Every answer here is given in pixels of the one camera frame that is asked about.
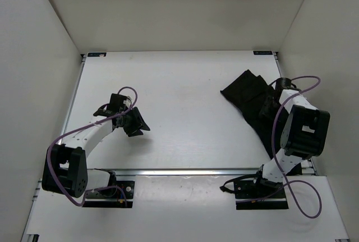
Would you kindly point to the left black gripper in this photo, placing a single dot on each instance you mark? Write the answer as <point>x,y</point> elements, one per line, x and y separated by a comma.
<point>133,130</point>

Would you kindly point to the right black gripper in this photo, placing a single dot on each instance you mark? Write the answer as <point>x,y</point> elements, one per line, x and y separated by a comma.
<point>265,113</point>

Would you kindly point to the black skirt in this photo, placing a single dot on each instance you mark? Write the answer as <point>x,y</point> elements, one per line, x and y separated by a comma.
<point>247,93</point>

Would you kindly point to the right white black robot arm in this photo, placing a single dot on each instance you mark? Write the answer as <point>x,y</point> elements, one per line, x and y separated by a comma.
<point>298,132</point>

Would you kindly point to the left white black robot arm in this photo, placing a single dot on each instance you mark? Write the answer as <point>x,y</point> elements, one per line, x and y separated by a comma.
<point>66,171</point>

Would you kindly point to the right corner label sticker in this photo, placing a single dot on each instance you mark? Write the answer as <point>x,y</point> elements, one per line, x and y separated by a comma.
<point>262,53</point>

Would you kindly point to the corner label sticker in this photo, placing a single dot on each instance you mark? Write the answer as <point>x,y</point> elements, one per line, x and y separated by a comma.
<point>262,53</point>
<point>96,54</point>

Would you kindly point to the left corner label sticker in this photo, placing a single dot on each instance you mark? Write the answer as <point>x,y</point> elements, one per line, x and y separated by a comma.
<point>96,54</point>

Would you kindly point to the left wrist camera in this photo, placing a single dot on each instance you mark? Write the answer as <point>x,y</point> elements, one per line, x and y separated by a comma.
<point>119,103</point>

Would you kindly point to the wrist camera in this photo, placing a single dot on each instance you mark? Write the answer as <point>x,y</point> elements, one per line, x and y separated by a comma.
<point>284,83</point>
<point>119,103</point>

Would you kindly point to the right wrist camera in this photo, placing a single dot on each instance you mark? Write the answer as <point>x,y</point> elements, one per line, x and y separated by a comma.
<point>284,83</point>

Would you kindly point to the aluminium front rail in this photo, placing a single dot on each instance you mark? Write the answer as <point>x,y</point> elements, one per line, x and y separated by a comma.
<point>186,172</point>

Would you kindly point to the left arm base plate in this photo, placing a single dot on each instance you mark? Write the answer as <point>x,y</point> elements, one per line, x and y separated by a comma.
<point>121,195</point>

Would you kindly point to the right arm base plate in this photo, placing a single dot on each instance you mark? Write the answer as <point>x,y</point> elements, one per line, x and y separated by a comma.
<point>250,195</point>

